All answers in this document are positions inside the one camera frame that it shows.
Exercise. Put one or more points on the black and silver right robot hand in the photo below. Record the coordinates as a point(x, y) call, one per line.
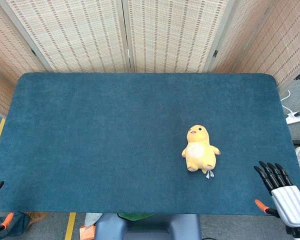
point(290, 202)

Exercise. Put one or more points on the yellow plush dinosaur toy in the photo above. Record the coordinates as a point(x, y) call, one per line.
point(198, 152)

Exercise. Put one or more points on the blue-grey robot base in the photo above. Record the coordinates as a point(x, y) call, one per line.
point(110, 228)

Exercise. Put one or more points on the dark blue cloth bag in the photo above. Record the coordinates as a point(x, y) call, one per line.
point(17, 225)

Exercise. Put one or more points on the brown fuzzy object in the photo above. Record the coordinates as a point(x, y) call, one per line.
point(37, 216)

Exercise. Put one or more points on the white power strip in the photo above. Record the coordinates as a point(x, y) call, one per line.
point(293, 120)

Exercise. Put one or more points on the orange block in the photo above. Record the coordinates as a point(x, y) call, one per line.
point(86, 233)

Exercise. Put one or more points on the grey cloth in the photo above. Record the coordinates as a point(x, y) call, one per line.
point(92, 218)

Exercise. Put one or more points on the green cloth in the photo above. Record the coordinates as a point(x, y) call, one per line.
point(136, 216)

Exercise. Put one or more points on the blue felt table mat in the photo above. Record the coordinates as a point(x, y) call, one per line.
point(130, 140)

